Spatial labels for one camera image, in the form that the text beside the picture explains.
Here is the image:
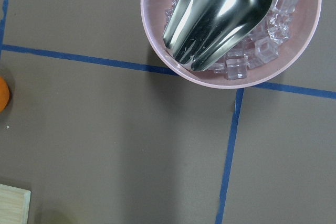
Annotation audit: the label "metal ice scoop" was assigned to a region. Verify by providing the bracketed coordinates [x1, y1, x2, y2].
[163, 0, 273, 71]

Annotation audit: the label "pink bowl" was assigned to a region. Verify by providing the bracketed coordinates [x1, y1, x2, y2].
[140, 0, 322, 89]

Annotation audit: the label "clear plastic ice cubes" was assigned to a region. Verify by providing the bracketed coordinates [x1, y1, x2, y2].
[165, 0, 299, 80]

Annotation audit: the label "orange fruit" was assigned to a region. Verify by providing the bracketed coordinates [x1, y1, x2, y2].
[0, 77, 10, 112]

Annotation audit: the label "wooden cutting board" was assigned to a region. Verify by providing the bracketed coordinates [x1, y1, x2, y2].
[1, 184, 31, 223]

